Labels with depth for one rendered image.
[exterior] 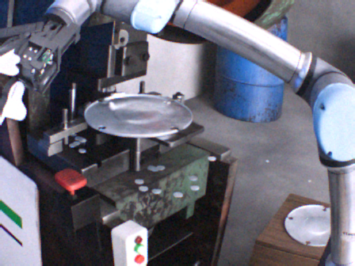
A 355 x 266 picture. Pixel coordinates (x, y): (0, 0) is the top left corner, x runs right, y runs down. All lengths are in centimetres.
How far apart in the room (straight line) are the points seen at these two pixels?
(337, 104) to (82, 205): 60
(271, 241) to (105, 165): 64
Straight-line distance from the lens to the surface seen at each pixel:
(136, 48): 116
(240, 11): 134
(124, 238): 99
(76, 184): 92
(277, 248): 147
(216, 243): 152
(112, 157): 116
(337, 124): 66
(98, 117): 119
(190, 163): 128
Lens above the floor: 123
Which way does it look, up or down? 24 degrees down
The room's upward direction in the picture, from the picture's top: 4 degrees clockwise
